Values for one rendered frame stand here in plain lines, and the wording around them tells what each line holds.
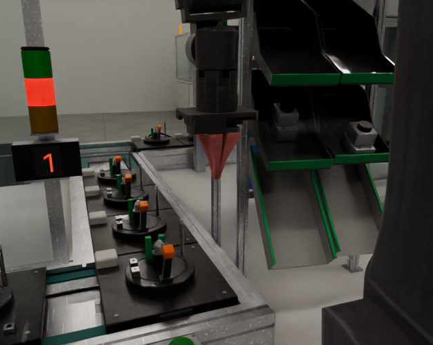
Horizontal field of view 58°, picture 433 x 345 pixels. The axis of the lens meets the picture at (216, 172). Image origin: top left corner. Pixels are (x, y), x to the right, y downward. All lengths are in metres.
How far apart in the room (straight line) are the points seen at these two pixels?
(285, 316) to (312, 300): 0.09
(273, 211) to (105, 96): 10.53
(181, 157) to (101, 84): 9.33
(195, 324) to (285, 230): 0.28
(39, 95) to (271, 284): 0.67
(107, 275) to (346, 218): 0.54
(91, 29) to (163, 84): 2.30
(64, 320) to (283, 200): 0.50
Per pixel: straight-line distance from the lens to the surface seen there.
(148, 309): 0.74
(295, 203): 0.88
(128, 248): 0.95
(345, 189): 0.97
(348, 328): 0.17
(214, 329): 0.71
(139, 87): 11.31
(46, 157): 0.82
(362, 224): 0.95
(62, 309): 0.88
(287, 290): 1.00
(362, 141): 0.85
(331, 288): 1.03
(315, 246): 0.86
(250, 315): 0.74
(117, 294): 0.79
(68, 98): 11.30
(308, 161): 0.77
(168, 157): 1.99
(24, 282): 0.89
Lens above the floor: 1.39
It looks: 16 degrees down
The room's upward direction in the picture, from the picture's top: straight up
